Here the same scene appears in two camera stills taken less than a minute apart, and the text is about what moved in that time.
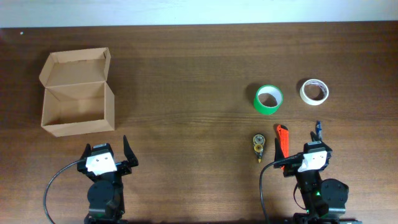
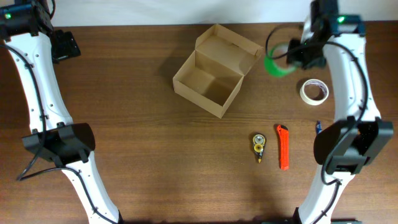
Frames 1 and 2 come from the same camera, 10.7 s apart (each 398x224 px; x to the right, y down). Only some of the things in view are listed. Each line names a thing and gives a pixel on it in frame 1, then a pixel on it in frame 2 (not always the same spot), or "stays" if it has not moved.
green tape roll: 268,99 -> 271,66
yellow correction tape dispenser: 259,140 stays
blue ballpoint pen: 318,129 stays
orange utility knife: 283,135 stays
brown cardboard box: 77,98 -> 212,76
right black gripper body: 291,168 -> 305,55
